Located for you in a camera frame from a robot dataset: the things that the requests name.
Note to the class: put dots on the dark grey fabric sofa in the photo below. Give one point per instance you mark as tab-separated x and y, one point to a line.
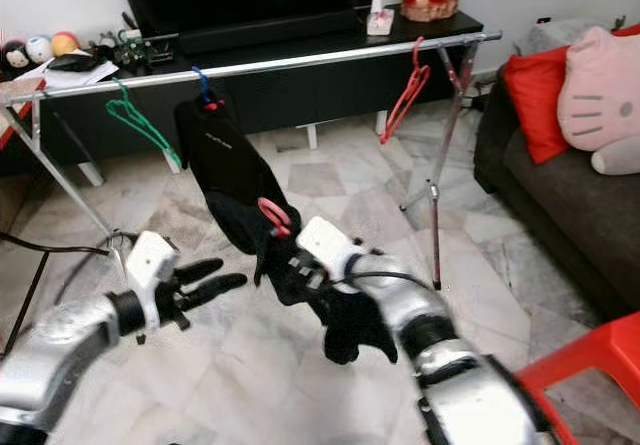
550	215

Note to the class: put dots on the small black electronic device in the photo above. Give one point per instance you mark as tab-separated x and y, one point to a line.
135	50

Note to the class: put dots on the black T-shirt red collar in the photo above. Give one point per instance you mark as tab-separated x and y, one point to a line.
225	170

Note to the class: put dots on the side table with lace cloth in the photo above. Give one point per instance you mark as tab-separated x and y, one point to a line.
550	33

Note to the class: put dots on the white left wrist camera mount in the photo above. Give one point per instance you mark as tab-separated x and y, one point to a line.
150	265

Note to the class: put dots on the black round plush toy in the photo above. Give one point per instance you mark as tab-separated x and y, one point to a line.
14	55

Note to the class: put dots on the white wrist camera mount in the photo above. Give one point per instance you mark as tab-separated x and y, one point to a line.
328	245
150	265

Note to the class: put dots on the orange round plush toy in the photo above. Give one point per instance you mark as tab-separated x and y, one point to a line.
65	43

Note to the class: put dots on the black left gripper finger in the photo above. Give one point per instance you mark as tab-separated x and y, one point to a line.
215	289
200	270

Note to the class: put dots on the pink cat face cushion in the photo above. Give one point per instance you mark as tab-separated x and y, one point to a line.
600	90

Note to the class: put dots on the black soundbar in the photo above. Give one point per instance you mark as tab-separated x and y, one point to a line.
270	33

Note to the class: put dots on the white blue round plush toy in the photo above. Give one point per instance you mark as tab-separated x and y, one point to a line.
38	49

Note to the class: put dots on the white tissue box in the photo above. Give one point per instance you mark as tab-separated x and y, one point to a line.
380	23

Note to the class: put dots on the blue hanger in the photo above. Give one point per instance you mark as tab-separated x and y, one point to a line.
206	90

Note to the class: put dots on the black pouch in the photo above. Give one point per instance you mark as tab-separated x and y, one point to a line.
74	62

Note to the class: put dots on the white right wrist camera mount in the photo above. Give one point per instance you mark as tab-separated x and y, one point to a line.
328	245

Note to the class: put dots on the red plastic stool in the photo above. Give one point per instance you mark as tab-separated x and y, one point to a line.
590	350

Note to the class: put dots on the white papers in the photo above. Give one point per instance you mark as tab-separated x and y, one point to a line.
60	79

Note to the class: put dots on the black jersey garment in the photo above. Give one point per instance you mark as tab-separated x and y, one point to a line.
360	335

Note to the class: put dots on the black TV cabinet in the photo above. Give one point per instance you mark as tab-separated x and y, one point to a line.
320	90

